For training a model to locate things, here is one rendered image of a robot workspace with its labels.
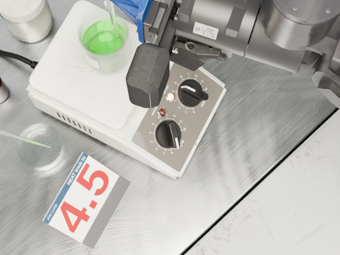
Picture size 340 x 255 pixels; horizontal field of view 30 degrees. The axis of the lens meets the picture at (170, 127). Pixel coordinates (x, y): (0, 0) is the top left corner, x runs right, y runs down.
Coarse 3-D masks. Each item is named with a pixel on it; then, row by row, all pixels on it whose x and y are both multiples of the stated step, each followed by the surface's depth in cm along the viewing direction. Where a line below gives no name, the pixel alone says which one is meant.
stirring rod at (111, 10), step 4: (108, 0) 58; (108, 4) 59; (112, 4) 59; (108, 8) 60; (112, 8) 60; (112, 12) 61; (112, 16) 62; (112, 20) 63; (112, 24) 64; (116, 24) 64; (112, 28) 65; (116, 28) 65; (116, 32) 66; (116, 36) 66
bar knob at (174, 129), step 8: (168, 120) 72; (160, 128) 72; (168, 128) 71; (176, 128) 71; (160, 136) 72; (168, 136) 72; (176, 136) 71; (160, 144) 72; (168, 144) 72; (176, 144) 71
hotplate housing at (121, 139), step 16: (32, 64) 76; (32, 96) 72; (48, 112) 76; (64, 112) 72; (144, 112) 72; (80, 128) 75; (96, 128) 71; (128, 128) 71; (112, 144) 74; (128, 144) 71; (144, 160) 74; (160, 160) 73; (176, 176) 74
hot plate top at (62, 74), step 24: (72, 24) 72; (48, 48) 71; (72, 48) 71; (48, 72) 70; (72, 72) 70; (120, 72) 71; (48, 96) 70; (72, 96) 70; (96, 96) 70; (120, 96) 70; (96, 120) 69; (120, 120) 69
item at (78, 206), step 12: (84, 168) 73; (96, 168) 74; (84, 180) 73; (96, 180) 74; (108, 180) 75; (72, 192) 73; (84, 192) 74; (96, 192) 74; (60, 204) 72; (72, 204) 73; (84, 204) 74; (96, 204) 75; (60, 216) 72; (72, 216) 73; (84, 216) 74; (72, 228) 73; (84, 228) 74
